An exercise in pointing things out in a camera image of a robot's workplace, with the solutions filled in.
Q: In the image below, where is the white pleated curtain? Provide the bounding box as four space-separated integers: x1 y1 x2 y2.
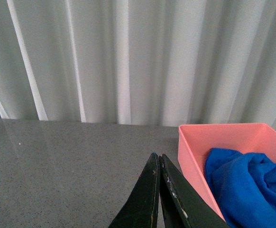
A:
0 0 276 129

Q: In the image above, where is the pink plastic bin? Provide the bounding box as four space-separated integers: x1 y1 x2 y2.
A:
178 123 276 217

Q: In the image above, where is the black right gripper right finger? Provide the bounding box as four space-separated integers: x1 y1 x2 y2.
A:
159 154 228 228

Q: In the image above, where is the blue microfiber cloth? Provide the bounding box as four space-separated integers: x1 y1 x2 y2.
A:
204 148 276 228

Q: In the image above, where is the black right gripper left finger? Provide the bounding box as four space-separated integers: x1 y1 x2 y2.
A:
109 153 160 228

